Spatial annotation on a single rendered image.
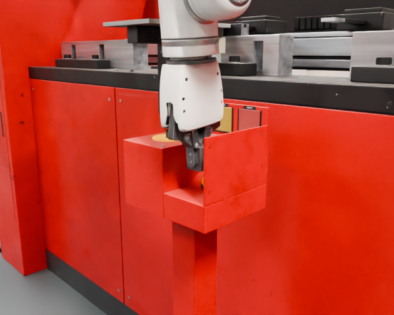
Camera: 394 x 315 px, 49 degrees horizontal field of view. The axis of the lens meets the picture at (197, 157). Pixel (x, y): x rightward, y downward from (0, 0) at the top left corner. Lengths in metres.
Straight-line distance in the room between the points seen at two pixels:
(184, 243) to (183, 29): 0.38
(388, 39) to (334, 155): 0.24
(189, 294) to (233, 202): 0.21
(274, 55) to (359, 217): 0.42
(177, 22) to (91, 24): 1.38
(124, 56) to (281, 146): 0.75
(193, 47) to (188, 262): 0.38
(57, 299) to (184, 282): 1.06
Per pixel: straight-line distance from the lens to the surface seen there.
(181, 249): 0.80
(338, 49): 1.25
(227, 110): 0.78
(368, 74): 0.86
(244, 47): 1.09
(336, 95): 0.82
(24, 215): 1.93
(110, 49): 1.54
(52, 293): 1.87
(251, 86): 0.93
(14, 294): 1.92
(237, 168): 0.69
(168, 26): 0.62
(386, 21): 1.17
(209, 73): 0.65
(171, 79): 0.62
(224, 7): 0.56
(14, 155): 1.85
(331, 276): 0.92
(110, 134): 1.36
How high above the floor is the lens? 0.93
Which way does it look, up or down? 14 degrees down
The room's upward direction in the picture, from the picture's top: straight up
